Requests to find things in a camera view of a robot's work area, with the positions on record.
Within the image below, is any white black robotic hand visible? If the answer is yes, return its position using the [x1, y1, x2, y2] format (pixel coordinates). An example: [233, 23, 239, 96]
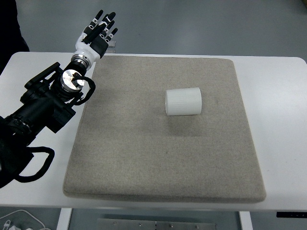
[74, 10, 118, 60]

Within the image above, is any white ribbed cup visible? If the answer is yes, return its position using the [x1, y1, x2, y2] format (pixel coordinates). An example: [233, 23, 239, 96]
[165, 87, 202, 116]

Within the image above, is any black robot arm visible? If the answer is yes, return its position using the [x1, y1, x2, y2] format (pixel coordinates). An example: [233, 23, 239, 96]
[0, 11, 117, 187]

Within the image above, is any beige fabric mat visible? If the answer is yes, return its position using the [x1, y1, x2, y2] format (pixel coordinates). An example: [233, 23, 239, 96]
[63, 56, 266, 203]

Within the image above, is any white table leg left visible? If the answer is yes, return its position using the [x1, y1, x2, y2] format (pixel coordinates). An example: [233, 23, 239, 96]
[56, 208, 72, 230]

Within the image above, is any white table leg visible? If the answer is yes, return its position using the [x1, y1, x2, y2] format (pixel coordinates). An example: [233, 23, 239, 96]
[239, 211, 253, 230]
[56, 208, 72, 230]

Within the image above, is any white table leg right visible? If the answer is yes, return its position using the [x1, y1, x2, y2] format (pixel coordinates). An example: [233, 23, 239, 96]
[239, 211, 253, 230]

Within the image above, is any black table control panel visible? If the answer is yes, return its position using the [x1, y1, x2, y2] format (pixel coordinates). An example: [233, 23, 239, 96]
[276, 212, 307, 219]

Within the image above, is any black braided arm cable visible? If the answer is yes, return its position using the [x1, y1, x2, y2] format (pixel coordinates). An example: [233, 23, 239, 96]
[14, 146, 55, 184]

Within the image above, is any white cable on floor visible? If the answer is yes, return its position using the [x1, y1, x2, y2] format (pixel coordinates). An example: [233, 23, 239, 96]
[0, 209, 48, 230]

